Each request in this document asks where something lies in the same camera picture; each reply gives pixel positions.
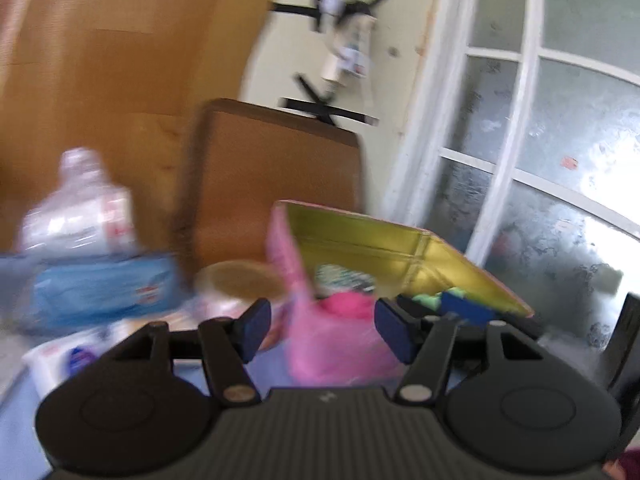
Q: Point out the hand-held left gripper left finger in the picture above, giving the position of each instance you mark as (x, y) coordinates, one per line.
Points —
(256, 331)

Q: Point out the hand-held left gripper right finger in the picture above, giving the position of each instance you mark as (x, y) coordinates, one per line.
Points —
(394, 331)

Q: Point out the pink fluffy soft item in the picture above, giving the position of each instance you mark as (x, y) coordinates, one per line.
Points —
(347, 305)

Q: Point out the pink tin box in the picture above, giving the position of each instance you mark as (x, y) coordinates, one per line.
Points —
(325, 345)

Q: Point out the green soft item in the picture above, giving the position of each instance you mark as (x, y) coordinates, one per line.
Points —
(431, 300)

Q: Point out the blue soft item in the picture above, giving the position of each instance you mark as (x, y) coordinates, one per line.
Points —
(467, 307)

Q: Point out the blue checked tablecloth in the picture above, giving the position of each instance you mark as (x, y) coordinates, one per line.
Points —
(272, 367)

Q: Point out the round food can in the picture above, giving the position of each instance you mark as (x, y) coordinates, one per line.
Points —
(240, 280)

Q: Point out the green patterned packet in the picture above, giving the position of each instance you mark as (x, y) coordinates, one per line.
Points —
(345, 276)

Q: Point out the brown woven seat cushion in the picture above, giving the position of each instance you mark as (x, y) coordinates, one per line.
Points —
(270, 180)

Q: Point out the blue plastic packet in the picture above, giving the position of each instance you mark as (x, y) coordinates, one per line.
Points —
(95, 287)

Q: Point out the plastic bag of paper cups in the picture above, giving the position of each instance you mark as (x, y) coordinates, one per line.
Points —
(75, 210)

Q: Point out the black tape cross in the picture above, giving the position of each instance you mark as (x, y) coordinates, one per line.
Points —
(300, 9)
(325, 107)

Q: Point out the wood pattern flooring sheet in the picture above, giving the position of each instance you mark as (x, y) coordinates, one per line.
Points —
(110, 70)

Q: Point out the white window frame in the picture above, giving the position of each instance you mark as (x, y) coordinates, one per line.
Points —
(505, 110)

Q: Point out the white wall charger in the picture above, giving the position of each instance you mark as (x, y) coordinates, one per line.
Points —
(345, 35)

